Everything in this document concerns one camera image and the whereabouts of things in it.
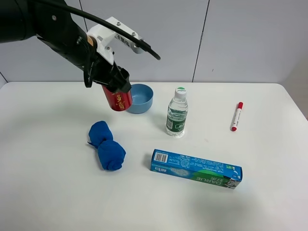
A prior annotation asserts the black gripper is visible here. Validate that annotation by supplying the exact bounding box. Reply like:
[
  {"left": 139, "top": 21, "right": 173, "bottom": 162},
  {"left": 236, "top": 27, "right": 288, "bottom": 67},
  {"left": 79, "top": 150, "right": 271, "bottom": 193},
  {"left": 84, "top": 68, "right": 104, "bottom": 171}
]
[{"left": 72, "top": 31, "right": 131, "bottom": 93}]

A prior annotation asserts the red drink can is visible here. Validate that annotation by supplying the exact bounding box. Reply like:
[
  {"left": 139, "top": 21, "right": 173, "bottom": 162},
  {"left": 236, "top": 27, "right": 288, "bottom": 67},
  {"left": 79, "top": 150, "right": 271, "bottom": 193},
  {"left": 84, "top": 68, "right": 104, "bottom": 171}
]
[{"left": 102, "top": 86, "right": 132, "bottom": 112}]

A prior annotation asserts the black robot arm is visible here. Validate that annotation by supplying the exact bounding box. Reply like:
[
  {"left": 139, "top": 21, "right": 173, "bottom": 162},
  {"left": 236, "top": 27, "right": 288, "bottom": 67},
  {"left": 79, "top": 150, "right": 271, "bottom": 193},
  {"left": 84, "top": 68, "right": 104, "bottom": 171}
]
[{"left": 0, "top": 0, "right": 131, "bottom": 93}]

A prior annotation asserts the blue plastic bowl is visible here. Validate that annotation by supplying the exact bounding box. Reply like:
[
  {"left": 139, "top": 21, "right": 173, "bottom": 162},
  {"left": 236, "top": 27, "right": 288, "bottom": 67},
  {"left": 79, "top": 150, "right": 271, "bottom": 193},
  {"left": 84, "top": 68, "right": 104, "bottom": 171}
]
[{"left": 126, "top": 84, "right": 154, "bottom": 114}]

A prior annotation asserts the clear water bottle green label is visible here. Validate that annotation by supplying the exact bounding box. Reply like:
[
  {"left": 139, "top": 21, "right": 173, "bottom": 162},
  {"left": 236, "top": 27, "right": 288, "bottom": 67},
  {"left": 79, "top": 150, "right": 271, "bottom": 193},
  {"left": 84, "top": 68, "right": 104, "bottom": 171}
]
[{"left": 166, "top": 87, "right": 188, "bottom": 138}]

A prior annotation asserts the blue rolled cloth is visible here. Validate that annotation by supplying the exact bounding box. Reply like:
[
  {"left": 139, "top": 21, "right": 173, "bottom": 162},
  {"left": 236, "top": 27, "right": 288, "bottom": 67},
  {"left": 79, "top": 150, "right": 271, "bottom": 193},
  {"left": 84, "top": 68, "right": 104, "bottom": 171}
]
[{"left": 88, "top": 121, "right": 126, "bottom": 171}]

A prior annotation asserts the red marker pen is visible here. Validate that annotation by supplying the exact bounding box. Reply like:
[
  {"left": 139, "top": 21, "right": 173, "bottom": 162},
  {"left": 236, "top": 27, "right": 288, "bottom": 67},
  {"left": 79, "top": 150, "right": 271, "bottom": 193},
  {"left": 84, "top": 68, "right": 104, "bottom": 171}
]
[{"left": 231, "top": 102, "right": 244, "bottom": 131}]

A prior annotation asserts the Darlie toothpaste box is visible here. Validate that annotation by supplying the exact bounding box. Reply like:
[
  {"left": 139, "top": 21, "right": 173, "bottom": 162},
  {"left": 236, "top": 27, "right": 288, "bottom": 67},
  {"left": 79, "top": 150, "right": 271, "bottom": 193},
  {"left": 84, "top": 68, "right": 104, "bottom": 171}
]
[{"left": 150, "top": 149, "right": 243, "bottom": 189}]

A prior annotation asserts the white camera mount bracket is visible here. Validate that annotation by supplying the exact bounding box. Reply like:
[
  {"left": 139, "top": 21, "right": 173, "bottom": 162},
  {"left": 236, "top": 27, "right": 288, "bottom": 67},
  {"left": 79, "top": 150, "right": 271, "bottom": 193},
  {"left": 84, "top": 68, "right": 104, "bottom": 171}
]
[{"left": 87, "top": 17, "right": 144, "bottom": 65}]

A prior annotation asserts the black cable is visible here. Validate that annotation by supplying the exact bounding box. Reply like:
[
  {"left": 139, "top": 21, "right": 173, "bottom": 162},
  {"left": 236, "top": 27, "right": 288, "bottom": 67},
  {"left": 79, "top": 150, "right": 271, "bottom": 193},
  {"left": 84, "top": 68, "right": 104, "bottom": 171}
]
[{"left": 33, "top": 0, "right": 161, "bottom": 61}]

